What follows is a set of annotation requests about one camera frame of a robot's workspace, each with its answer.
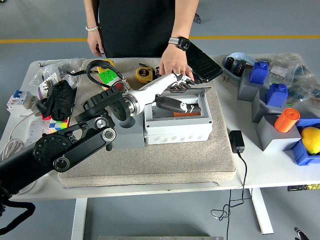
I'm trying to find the person's right hand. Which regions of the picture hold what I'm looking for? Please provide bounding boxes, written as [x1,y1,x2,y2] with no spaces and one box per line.
[87,29,105,57]

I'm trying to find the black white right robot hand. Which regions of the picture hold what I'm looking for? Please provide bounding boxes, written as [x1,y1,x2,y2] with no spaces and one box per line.
[294,226,307,240]

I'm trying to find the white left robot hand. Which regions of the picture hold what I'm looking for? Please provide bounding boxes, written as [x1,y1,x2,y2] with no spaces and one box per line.
[133,72,202,116]

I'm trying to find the person's left hand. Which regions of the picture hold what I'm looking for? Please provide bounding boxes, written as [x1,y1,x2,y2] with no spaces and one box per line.
[158,44,195,81]

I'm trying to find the transparent hinged box lid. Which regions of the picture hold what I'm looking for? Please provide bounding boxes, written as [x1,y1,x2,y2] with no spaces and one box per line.
[159,86,213,101]

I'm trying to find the orange cylinder battery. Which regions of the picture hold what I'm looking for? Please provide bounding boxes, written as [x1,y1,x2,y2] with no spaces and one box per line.
[273,107,300,133]
[173,111,201,117]

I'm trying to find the grey plastic junction box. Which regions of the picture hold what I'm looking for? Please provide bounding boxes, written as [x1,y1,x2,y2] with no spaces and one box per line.
[143,93,213,145]

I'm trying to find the yellow tape measure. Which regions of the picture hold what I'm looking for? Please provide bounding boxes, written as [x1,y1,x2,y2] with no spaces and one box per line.
[96,59,116,73]
[135,66,155,84]

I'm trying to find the black wrist watch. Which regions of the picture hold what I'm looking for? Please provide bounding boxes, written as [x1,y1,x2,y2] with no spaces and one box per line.
[167,36,191,52]

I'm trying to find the large colourful puzzle cube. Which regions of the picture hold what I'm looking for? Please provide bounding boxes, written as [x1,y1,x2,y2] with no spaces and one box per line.
[96,69,121,90]

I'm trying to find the clear plastic bags with parts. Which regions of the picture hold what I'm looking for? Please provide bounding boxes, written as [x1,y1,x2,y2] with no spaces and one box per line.
[28,57,86,101]

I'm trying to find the person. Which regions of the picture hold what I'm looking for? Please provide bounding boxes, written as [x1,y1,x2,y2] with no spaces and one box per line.
[83,0,201,60]

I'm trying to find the white table leg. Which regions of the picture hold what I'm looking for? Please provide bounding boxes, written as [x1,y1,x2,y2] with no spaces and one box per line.
[251,187,274,235]
[71,198,88,240]

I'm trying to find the black table control panel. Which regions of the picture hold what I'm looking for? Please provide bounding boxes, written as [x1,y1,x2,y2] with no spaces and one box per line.
[286,183,320,192]

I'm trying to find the grey block with round hole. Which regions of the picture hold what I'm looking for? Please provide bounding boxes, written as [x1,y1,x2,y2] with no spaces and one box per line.
[109,116,146,150]

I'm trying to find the black cloth bundle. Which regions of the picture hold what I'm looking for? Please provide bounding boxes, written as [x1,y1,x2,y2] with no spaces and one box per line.
[36,80,77,121]

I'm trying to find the light blue dish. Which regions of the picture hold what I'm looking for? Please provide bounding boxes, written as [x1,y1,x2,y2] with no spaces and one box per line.
[221,52,258,81]

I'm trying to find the grey-brown mat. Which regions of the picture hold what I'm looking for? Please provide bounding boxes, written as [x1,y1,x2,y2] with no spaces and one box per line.
[58,57,237,188]

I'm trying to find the grey block holder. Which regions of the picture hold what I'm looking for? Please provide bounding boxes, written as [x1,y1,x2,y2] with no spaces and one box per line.
[236,68,271,102]
[251,88,291,123]
[256,114,302,152]

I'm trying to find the blue plastic bin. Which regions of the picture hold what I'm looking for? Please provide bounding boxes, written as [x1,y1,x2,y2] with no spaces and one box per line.
[289,117,320,166]

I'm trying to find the blue plastic block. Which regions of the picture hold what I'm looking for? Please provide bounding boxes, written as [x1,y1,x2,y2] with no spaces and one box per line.
[248,61,270,85]
[264,83,289,107]

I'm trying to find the small colourful puzzle cube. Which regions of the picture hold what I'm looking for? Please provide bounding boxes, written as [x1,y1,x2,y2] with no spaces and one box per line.
[48,117,70,133]

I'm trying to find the yellow lemon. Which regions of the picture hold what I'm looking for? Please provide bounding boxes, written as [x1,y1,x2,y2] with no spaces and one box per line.
[299,126,320,155]

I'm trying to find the white blue circuit breaker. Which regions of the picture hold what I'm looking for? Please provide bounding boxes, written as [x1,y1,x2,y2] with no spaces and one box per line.
[6,89,38,117]

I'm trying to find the black power adapter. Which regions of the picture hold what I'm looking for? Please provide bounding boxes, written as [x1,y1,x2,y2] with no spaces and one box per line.
[228,129,246,154]

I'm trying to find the white power strip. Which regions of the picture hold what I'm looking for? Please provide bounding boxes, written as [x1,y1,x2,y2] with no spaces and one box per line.
[24,117,68,148]

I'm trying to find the clear bags of electronic components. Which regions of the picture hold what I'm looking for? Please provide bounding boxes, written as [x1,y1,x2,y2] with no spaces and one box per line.
[254,52,320,111]

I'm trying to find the black strap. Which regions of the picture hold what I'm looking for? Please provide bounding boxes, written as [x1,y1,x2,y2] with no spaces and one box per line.
[66,69,91,77]

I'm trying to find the black adapter cord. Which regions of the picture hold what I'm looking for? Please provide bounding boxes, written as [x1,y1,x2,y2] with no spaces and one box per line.
[210,151,248,240]

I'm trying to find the white power cable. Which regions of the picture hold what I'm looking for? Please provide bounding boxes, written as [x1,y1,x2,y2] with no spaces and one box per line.
[0,111,38,161]

